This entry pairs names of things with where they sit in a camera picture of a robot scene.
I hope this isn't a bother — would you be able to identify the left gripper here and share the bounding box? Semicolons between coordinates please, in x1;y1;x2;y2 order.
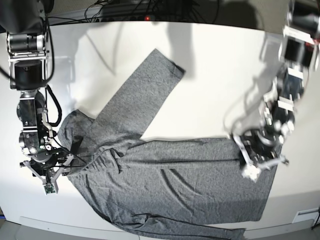
231;128;289;173

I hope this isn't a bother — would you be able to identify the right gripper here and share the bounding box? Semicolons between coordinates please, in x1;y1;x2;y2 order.
19;136;85;185

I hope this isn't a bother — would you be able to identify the grey long-sleeve T-shirt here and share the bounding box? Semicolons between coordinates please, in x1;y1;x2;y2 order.
58;50;276;240

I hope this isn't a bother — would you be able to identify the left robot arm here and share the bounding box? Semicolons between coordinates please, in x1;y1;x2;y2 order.
231;0;320;181

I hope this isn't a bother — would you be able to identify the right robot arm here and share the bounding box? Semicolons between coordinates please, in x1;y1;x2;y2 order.
0;0;82;194

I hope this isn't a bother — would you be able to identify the white label plate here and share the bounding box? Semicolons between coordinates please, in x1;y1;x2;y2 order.
292;208;319;224

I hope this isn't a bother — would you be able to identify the black power strip red light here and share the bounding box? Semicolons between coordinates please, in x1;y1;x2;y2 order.
83;14;191;23

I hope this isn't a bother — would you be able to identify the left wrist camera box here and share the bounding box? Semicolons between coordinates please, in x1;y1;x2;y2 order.
241;164;262;183

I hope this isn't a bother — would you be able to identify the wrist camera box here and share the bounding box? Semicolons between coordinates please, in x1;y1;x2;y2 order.
241;164;262;183
43;182;59;195

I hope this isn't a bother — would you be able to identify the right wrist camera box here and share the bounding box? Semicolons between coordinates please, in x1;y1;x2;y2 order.
43;182;59;195

